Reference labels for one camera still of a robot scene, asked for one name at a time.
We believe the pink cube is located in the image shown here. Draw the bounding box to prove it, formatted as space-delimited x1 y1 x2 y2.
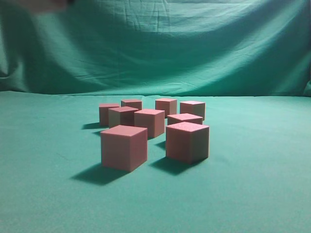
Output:
134 109 165 138

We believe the pink cube carried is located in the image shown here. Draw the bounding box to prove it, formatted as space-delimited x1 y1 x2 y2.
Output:
155 98 177 118

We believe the pink cube column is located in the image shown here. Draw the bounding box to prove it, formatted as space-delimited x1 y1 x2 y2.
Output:
100 125 148 172
167 113 203 125
166 122 210 164
180 100 206 120
108 106 138 128
121 99 142 110
26 0 68 13
99 103 120 126

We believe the green cloth backdrop and cover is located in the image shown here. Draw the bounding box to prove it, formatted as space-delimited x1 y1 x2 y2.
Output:
0 0 311 233

